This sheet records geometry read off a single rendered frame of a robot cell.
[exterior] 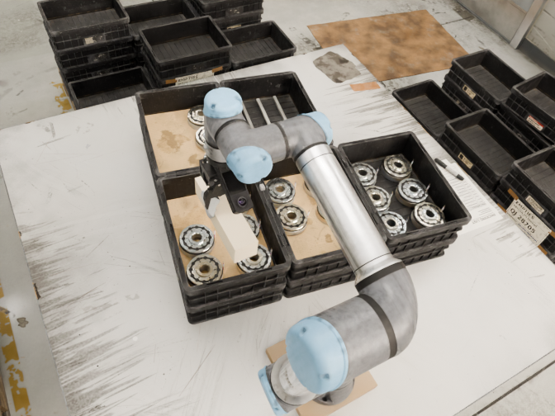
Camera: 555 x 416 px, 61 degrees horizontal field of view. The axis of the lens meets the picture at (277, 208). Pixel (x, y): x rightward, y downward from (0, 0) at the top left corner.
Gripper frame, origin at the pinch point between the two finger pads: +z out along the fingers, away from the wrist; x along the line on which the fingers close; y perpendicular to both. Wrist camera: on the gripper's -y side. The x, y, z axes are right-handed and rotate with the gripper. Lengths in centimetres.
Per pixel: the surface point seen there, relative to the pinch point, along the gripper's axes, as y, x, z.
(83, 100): 151, 12, 81
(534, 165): 4, -165, 60
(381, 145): 16, -68, 19
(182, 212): 22.1, 3.9, 25.7
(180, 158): 44, -4, 26
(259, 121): 49, -37, 26
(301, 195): 12.8, -34.2, 25.7
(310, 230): -0.6, -29.4, 25.7
